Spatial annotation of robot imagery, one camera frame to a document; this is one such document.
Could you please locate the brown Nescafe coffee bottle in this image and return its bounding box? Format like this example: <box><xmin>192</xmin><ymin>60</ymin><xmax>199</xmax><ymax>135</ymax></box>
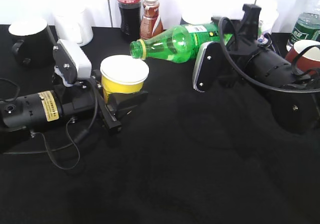
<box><xmin>140</xmin><ymin>0</ymin><xmax>164</xmax><ymax>40</ymax></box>

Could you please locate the white blueberry milk carton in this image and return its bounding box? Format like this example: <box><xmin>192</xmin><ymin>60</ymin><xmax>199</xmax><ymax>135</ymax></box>
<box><xmin>259</xmin><ymin>9</ymin><xmax>279</xmax><ymax>34</ymax></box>

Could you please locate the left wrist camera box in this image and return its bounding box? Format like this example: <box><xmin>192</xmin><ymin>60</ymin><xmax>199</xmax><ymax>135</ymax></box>
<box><xmin>52</xmin><ymin>39</ymin><xmax>92</xmax><ymax>87</ymax></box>

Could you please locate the clear green-label water bottle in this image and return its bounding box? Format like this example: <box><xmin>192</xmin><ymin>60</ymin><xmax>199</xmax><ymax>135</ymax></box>
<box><xmin>286</xmin><ymin>0</ymin><xmax>320</xmax><ymax>51</ymax></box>

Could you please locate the black ceramic mug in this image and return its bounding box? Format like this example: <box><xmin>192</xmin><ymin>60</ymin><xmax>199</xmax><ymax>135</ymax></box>
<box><xmin>8</xmin><ymin>17</ymin><xmax>55</xmax><ymax>68</ymax></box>

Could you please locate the white ceramic mug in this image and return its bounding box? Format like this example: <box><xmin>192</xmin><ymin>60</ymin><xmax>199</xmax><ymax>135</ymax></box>
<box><xmin>53</xmin><ymin>5</ymin><xmax>94</xmax><ymax>46</ymax></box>

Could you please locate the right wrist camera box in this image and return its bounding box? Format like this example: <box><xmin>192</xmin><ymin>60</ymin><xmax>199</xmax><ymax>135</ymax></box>
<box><xmin>192</xmin><ymin>41</ymin><xmax>224</xmax><ymax>92</ymax></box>

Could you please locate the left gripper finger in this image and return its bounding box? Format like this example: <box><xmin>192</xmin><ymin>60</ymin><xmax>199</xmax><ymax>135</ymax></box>
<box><xmin>106</xmin><ymin>91</ymin><xmax>148</xmax><ymax>120</ymax></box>
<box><xmin>96</xmin><ymin>87</ymin><xmax>122</xmax><ymax>135</ymax></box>

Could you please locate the red-brown ceramic mug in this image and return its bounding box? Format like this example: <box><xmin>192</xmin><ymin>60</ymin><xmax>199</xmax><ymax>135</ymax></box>
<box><xmin>285</xmin><ymin>40</ymin><xmax>320</xmax><ymax>72</ymax></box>

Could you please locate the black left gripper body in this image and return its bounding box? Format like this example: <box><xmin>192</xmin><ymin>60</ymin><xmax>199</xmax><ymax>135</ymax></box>
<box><xmin>53</xmin><ymin>76</ymin><xmax>102</xmax><ymax>122</ymax></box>

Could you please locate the grey ceramic mug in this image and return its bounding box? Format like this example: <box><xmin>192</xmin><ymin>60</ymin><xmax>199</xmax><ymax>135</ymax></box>
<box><xmin>179</xmin><ymin>13</ymin><xmax>212</xmax><ymax>25</ymax></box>

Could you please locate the yellow plastic cup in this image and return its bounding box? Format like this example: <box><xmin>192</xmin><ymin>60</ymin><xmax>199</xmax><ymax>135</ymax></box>
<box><xmin>100</xmin><ymin>55</ymin><xmax>149</xmax><ymax>103</ymax></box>

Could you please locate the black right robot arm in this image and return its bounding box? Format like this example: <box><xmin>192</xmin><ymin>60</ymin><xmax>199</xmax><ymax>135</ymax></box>
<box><xmin>218</xmin><ymin>17</ymin><xmax>320</xmax><ymax>134</ymax></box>

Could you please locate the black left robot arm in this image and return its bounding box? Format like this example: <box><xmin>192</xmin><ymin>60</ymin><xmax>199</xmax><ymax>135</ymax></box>
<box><xmin>0</xmin><ymin>78</ymin><xmax>148</xmax><ymax>154</ymax></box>

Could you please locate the black left camera cable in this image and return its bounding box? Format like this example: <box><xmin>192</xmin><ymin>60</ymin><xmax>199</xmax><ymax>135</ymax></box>
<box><xmin>0</xmin><ymin>78</ymin><xmax>101</xmax><ymax>171</ymax></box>

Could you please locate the green plastic soda bottle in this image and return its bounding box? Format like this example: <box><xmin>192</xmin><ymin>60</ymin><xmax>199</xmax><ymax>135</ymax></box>
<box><xmin>129</xmin><ymin>22</ymin><xmax>232</xmax><ymax>63</ymax></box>

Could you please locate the cola bottle red label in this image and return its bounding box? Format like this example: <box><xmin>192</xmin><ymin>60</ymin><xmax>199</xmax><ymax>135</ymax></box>
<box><xmin>117</xmin><ymin>0</ymin><xmax>141</xmax><ymax>42</ymax></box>

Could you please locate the black right camera cable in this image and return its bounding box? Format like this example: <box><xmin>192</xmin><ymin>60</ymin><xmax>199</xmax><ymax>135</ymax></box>
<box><xmin>217</xmin><ymin>16</ymin><xmax>320</xmax><ymax>94</ymax></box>

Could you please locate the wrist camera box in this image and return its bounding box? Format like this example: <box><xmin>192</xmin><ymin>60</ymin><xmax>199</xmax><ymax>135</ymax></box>
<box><xmin>52</xmin><ymin>39</ymin><xmax>92</xmax><ymax>87</ymax></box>
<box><xmin>192</xmin><ymin>41</ymin><xmax>224</xmax><ymax>92</ymax></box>

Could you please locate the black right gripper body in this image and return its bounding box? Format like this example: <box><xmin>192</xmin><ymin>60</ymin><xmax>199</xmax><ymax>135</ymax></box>
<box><xmin>216</xmin><ymin>17</ymin><xmax>275</xmax><ymax>88</ymax></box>

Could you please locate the black camera cable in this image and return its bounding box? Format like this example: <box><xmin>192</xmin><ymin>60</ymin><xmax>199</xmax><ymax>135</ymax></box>
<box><xmin>0</xmin><ymin>78</ymin><xmax>101</xmax><ymax>171</ymax></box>
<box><xmin>217</xmin><ymin>16</ymin><xmax>320</xmax><ymax>94</ymax></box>

